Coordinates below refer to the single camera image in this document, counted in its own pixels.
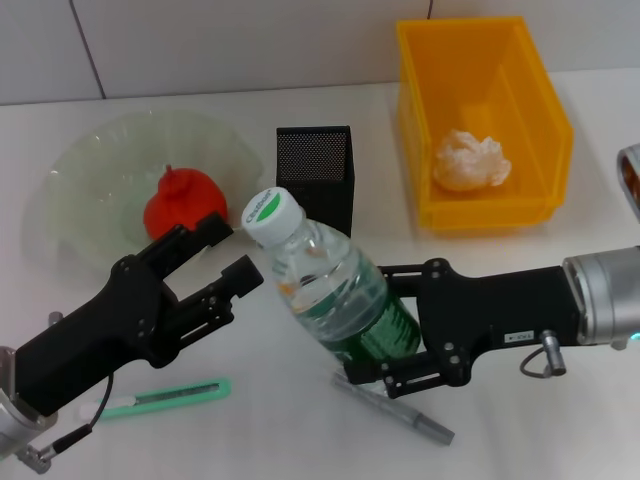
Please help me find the silver right cable connector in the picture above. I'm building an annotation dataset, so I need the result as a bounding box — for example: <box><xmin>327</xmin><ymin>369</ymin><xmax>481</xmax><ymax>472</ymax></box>
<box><xmin>542</xmin><ymin>328</ymin><xmax>567</xmax><ymax>377</ymax></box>

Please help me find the thin right gripper cable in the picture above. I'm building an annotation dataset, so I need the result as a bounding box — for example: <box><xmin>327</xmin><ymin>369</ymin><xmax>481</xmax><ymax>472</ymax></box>
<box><xmin>518</xmin><ymin>344</ymin><xmax>549</xmax><ymax>379</ymax></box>

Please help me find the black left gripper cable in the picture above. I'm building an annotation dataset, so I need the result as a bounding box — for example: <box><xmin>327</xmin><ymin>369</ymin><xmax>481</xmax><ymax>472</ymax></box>
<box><xmin>14</xmin><ymin>373</ymin><xmax>117</xmax><ymax>462</ymax></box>

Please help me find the white paper ball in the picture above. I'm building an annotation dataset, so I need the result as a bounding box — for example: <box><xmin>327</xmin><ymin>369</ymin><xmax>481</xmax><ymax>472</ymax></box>
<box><xmin>432</xmin><ymin>128</ymin><xmax>514</xmax><ymax>193</ymax></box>

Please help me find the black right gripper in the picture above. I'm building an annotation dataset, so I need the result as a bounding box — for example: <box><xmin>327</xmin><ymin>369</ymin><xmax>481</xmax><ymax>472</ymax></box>
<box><xmin>344</xmin><ymin>257</ymin><xmax>585</xmax><ymax>401</ymax></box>

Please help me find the yellow plastic bin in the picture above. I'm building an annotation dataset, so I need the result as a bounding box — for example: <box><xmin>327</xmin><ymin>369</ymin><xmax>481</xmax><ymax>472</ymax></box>
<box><xmin>396</xmin><ymin>16</ymin><xmax>575</xmax><ymax>236</ymax></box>

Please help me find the grey marker pen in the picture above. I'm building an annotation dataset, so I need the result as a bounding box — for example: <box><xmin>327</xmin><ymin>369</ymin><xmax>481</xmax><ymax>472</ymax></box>
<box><xmin>331</xmin><ymin>372</ymin><xmax>456</xmax><ymax>447</ymax></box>

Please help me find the green highlighter marker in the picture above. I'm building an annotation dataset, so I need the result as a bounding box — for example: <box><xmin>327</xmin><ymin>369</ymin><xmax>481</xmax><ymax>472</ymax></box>
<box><xmin>77</xmin><ymin>378</ymin><xmax>234</xmax><ymax>422</ymax></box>

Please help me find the clear green-label water bottle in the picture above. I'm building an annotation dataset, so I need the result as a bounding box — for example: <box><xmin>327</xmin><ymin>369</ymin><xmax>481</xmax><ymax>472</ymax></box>
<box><xmin>241</xmin><ymin>186</ymin><xmax>423</xmax><ymax>394</ymax></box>

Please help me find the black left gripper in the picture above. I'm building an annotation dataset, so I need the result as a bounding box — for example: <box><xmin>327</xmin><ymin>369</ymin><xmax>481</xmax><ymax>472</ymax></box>
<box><xmin>14</xmin><ymin>210</ymin><xmax>265</xmax><ymax>418</ymax></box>

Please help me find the pale green glass fruit plate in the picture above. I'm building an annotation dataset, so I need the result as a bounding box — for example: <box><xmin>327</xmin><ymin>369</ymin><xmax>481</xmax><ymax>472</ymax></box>
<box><xmin>47</xmin><ymin>110</ymin><xmax>266</xmax><ymax>271</ymax></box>

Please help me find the black mesh pen holder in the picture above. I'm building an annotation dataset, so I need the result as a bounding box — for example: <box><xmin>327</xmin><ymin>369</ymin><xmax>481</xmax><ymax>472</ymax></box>
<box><xmin>275</xmin><ymin>124</ymin><xmax>354</xmax><ymax>240</ymax></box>

